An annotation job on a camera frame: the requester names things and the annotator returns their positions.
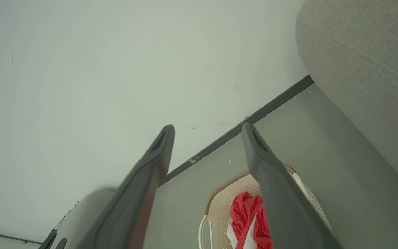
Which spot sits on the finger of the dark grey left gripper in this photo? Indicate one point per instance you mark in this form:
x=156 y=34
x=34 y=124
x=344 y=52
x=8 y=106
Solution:
x=48 y=241
x=62 y=243

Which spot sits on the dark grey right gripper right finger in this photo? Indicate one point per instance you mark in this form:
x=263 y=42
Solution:
x=285 y=207

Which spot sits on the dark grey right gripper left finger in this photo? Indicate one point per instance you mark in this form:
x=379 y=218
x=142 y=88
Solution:
x=133 y=204

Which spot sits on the grey fabric sofa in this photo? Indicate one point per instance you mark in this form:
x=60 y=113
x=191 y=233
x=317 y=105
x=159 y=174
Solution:
x=375 y=69

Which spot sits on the red garment with white stripes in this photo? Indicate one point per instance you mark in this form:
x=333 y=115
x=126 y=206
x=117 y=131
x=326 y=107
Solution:
x=244 y=211

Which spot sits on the beige perforated plastic laundry basket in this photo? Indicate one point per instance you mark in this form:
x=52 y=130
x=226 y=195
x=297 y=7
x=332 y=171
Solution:
x=219 y=207

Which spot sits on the black baseboard strip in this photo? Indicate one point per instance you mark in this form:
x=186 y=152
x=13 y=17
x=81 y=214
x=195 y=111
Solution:
x=271 y=103

